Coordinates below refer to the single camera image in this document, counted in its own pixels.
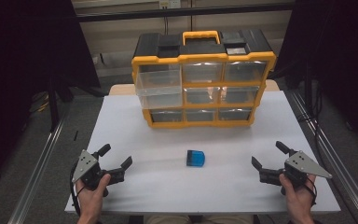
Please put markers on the small blue plastic box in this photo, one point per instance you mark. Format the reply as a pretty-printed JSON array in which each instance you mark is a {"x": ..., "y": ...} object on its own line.
[{"x": 195, "y": 158}]

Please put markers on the wooden table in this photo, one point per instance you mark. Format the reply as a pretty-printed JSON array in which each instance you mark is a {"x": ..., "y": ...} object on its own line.
[{"x": 122, "y": 89}]

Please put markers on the black stand leg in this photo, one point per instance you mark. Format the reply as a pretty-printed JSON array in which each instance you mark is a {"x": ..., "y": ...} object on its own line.
[{"x": 53, "y": 105}]

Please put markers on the black curtain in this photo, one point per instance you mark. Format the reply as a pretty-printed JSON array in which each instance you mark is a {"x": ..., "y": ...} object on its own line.
[
  {"x": 338, "y": 56},
  {"x": 28, "y": 62}
]

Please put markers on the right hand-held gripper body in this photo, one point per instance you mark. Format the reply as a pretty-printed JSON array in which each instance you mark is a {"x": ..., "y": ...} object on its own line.
[{"x": 295, "y": 169}]

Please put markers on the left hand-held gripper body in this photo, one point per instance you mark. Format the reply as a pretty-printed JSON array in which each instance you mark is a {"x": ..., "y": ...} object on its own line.
[{"x": 90, "y": 172}]

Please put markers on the yellow black drawer organizer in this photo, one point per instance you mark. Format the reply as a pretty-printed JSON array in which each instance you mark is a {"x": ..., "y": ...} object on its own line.
[{"x": 203, "y": 49}]

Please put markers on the white wall outlet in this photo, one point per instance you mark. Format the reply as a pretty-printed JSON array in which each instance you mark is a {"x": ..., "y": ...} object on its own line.
[{"x": 169, "y": 3}]

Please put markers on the small black floor object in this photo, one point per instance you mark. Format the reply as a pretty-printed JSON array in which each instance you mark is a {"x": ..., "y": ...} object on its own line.
[{"x": 75, "y": 135}]

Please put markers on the person's left hand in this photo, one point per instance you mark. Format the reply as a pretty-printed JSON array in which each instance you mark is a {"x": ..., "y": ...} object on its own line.
[{"x": 91, "y": 199}]

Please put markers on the large clear plastic drawer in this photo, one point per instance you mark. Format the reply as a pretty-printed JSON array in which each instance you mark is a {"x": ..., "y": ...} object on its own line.
[{"x": 160, "y": 88}]

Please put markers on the black horizontal bar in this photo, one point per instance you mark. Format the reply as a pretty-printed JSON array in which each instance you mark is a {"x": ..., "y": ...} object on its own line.
[{"x": 183, "y": 12}]

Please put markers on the person's right hand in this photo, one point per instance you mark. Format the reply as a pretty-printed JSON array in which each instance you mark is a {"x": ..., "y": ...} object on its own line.
[{"x": 298, "y": 199}]

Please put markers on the set of small closed drawers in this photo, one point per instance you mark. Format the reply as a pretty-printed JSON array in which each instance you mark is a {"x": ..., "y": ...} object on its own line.
[{"x": 202, "y": 95}]

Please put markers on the metal floor rail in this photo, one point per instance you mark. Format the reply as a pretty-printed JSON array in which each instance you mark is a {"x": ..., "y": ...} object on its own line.
[
  {"x": 35, "y": 174},
  {"x": 341, "y": 174}
]

